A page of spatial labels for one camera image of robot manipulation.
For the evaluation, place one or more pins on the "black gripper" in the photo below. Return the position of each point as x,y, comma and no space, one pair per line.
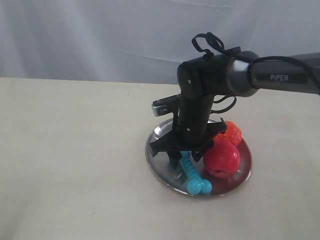
191,131

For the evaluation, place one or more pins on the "turquoise toy bone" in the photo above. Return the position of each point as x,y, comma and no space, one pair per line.
195,183

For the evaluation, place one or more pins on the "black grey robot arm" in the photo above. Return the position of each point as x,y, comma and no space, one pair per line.
232,74

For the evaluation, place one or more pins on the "round stainless steel plate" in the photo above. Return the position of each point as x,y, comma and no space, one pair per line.
177,179

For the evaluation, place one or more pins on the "red apple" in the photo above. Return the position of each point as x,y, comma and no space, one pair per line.
222,160

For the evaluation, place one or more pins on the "small orange pumpkin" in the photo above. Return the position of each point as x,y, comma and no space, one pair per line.
233,134

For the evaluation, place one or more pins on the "white backdrop cloth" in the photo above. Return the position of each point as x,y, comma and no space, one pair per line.
143,41

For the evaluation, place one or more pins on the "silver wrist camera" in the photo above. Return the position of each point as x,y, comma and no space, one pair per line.
166,105

